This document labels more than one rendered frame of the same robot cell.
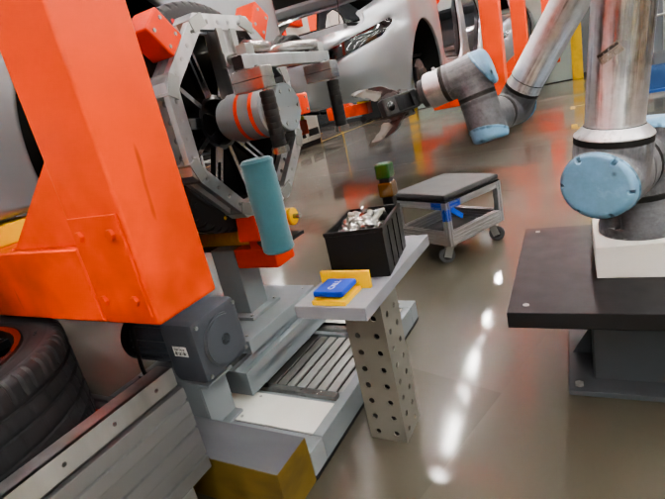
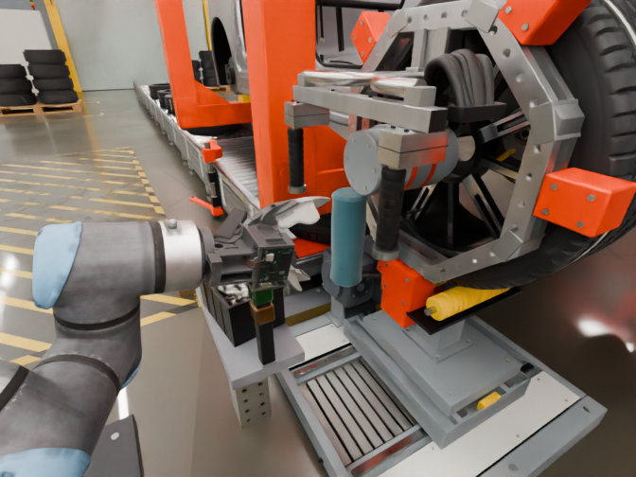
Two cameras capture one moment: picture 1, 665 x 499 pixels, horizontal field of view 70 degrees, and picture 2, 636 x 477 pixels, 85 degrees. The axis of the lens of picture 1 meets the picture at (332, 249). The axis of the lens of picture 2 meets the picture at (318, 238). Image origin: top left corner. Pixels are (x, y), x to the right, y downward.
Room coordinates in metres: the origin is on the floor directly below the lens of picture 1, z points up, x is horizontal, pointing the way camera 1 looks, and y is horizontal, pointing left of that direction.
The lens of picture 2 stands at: (1.61, -0.59, 1.04)
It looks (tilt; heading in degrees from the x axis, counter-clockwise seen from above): 28 degrees down; 120
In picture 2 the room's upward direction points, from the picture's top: straight up
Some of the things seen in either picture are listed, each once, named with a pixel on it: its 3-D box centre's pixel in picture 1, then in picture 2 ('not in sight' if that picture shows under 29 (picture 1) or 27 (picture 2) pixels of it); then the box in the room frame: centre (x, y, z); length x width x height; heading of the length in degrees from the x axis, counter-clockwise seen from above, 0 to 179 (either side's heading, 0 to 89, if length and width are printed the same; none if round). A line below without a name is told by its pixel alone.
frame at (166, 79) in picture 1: (238, 117); (426, 152); (1.44, 0.18, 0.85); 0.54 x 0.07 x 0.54; 149
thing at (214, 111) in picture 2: not in sight; (228, 100); (-0.55, 1.66, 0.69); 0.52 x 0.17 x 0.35; 59
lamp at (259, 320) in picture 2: (387, 188); (262, 310); (1.24, -0.18, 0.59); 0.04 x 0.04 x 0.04; 59
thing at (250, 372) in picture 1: (251, 336); (426, 353); (1.50, 0.34, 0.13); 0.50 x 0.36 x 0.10; 149
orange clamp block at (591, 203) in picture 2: (293, 105); (581, 200); (1.71, 0.02, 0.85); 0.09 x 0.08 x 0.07; 149
